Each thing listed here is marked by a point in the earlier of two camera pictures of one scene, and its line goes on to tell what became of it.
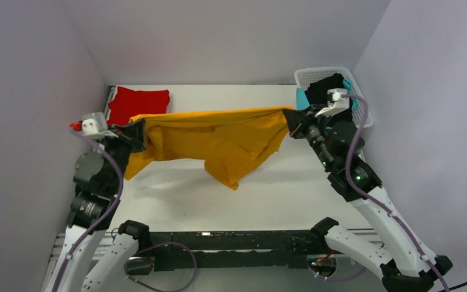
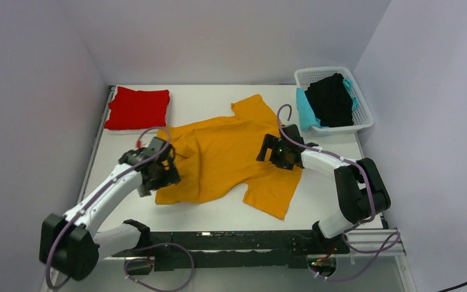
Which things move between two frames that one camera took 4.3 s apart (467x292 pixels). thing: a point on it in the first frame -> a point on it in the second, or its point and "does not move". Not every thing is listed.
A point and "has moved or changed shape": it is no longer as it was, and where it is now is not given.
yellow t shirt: [235, 142] has moved or changed shape
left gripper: [132, 134] -> [171, 177]
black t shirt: [317, 94] does not move
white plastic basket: [304, 76] does not move
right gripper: [301, 120] -> [271, 142]
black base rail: [290, 249] does not move
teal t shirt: [303, 101] does not move
